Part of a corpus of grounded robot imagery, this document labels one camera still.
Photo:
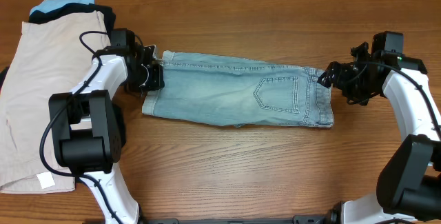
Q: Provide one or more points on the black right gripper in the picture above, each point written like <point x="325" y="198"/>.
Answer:
<point x="342" y="72"/>

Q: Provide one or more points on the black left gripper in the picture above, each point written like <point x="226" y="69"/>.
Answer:
<point x="156" y="80"/>

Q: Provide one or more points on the light blue denim shorts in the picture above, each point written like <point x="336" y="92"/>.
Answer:
<point x="222" y="91"/>

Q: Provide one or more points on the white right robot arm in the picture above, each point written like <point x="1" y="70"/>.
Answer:
<point x="404" y="192"/>

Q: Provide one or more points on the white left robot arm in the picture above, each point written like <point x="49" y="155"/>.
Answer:
<point x="86" y="133"/>

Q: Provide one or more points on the beige shorts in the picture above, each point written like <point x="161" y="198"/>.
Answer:
<point x="51" y="58"/>

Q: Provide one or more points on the light blue shirt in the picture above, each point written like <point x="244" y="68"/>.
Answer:
<point x="49" y="5"/>

